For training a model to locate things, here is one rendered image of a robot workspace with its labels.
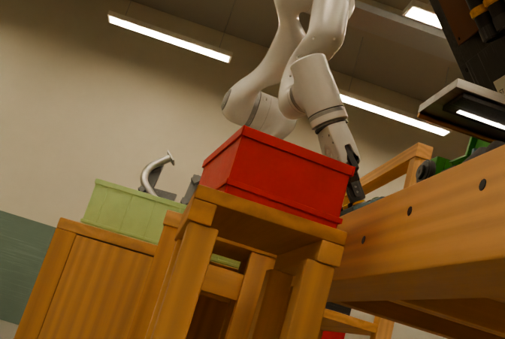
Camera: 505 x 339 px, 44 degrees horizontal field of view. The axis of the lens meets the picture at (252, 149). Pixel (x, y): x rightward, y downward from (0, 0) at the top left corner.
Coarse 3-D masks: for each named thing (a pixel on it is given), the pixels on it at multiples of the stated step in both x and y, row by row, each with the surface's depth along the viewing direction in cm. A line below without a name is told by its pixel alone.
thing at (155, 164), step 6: (168, 150) 251; (168, 156) 250; (150, 162) 248; (156, 162) 248; (162, 162) 249; (168, 162) 251; (144, 168) 246; (150, 168) 247; (144, 174) 244; (144, 180) 243; (144, 186) 241; (150, 186) 242; (150, 192) 239
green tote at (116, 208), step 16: (96, 192) 214; (112, 192) 214; (128, 192) 214; (144, 192) 215; (96, 208) 212; (112, 208) 213; (128, 208) 213; (144, 208) 213; (160, 208) 214; (176, 208) 214; (96, 224) 211; (112, 224) 211; (128, 224) 212; (144, 224) 212; (160, 224) 212; (144, 240) 210
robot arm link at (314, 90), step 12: (300, 60) 137; (312, 60) 137; (324, 60) 138; (300, 72) 137; (312, 72) 136; (324, 72) 137; (300, 84) 138; (312, 84) 136; (324, 84) 136; (300, 96) 139; (312, 96) 136; (324, 96) 135; (336, 96) 136; (300, 108) 141; (312, 108) 136; (324, 108) 135
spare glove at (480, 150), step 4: (492, 144) 82; (496, 144) 82; (500, 144) 82; (480, 148) 86; (484, 148) 85; (488, 148) 83; (492, 148) 82; (476, 152) 86; (480, 152) 85; (484, 152) 85; (468, 156) 90; (472, 156) 87; (464, 160) 92
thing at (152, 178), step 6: (156, 168) 250; (162, 168) 253; (150, 174) 250; (156, 174) 250; (150, 180) 249; (156, 180) 249; (156, 192) 245; (162, 192) 246; (168, 192) 246; (168, 198) 244; (174, 198) 244
